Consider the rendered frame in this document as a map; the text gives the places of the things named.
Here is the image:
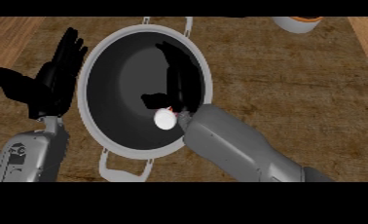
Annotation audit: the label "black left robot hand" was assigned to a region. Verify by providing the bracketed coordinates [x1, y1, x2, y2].
[0, 26, 89, 121]

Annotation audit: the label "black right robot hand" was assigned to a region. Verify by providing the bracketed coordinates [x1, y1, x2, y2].
[139, 41, 207, 114]

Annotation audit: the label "grey pot with dark interior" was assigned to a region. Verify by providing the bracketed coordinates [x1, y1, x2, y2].
[77, 16, 216, 183]

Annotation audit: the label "white can with red rim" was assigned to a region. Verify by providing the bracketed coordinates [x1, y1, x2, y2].
[153, 105, 181, 131]

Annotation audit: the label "white cup with orange rim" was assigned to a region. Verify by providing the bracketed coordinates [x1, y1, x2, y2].
[271, 16, 325, 34]

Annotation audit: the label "brown textured placemat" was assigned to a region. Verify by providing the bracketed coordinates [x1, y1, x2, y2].
[0, 16, 368, 183]

